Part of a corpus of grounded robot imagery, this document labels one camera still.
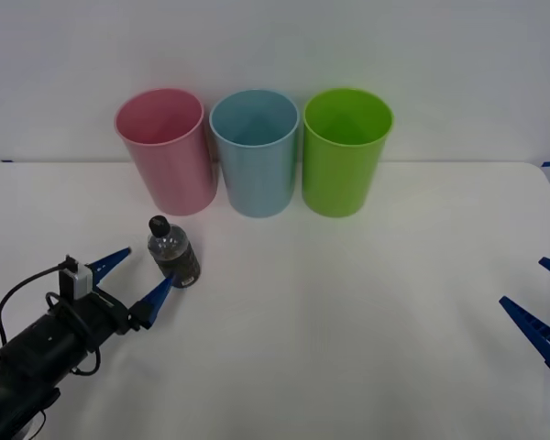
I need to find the green plastic waste bin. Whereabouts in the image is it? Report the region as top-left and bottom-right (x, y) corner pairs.
(302, 87), (395, 218)

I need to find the small dark bottle black cap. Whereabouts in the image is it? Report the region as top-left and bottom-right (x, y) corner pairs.
(147, 214), (203, 290)

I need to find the pale blue plastic waste bin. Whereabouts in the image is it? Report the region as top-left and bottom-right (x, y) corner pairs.
(208, 88), (301, 218)

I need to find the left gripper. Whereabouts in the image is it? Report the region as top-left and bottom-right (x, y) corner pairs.
(0, 247), (174, 382)

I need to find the pink plastic waste bin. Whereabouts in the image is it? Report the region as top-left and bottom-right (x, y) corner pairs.
(114, 87), (220, 217)

